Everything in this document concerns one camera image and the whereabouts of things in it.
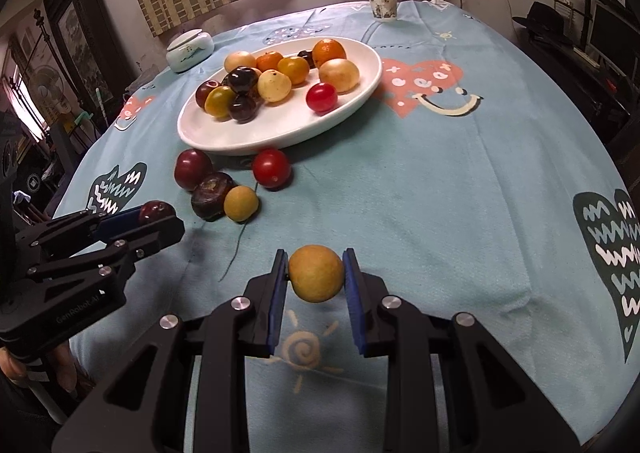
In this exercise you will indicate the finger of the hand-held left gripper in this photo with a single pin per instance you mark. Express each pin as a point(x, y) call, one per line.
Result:
point(117, 222)
point(155, 235)

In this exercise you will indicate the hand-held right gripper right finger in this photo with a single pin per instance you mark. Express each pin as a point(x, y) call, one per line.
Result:
point(352, 305)

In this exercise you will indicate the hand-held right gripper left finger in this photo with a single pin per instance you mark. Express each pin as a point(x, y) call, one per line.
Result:
point(277, 305)

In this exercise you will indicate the yellow round fruit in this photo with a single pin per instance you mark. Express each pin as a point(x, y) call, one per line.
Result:
point(316, 280)

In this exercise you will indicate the yellow-green round fruit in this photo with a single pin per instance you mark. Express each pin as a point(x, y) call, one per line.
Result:
point(220, 101)

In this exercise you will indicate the dark red plum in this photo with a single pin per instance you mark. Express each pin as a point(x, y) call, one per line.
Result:
point(243, 108)
point(205, 90)

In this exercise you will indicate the white oval plate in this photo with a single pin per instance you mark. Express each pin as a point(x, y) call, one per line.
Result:
point(295, 128)

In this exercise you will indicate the pale tan round fruit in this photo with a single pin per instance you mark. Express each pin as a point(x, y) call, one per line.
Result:
point(274, 85)

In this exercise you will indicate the red tomato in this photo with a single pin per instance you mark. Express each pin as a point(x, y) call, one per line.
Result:
point(321, 97)
point(271, 168)

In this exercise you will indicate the large yellow pear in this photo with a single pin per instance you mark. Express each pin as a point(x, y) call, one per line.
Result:
point(339, 75)

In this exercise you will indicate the large orange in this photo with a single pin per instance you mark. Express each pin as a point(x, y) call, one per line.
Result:
point(329, 51)

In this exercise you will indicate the person's left forearm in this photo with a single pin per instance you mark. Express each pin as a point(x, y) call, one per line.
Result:
point(25, 425)

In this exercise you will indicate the person's left hand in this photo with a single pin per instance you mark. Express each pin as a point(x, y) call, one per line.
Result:
point(65, 368)

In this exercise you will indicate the large dark mangosteen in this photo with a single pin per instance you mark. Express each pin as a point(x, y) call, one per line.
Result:
point(212, 195)

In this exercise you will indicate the small yellow longan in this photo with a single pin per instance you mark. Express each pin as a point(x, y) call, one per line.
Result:
point(241, 203)

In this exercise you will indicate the light blue printed tablecloth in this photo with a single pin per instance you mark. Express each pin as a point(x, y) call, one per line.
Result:
point(450, 233)

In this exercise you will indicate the standing electric fan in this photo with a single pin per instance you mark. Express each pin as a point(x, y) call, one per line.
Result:
point(47, 89)

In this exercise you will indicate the white ceramic lidded jar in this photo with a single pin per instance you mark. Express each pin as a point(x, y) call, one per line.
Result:
point(189, 53)

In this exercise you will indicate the dark wooden framed cabinet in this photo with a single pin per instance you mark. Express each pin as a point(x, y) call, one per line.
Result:
point(80, 30)

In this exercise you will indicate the small orange tangerine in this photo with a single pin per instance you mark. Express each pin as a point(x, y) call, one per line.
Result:
point(270, 61)

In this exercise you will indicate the yellow-orange round fruit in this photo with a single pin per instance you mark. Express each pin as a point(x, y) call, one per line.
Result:
point(293, 70)

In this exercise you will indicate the small dark mangosteen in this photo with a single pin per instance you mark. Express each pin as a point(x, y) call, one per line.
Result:
point(304, 55)

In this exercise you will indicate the printed paper cup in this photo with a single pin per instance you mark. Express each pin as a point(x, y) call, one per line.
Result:
point(381, 5)

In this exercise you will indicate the black desk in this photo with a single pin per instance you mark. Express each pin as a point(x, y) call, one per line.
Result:
point(570, 78)

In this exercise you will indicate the black hat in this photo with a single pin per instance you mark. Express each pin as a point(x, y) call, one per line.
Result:
point(545, 15)

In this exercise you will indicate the black monitor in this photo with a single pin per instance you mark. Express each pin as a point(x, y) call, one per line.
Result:
point(612, 33)

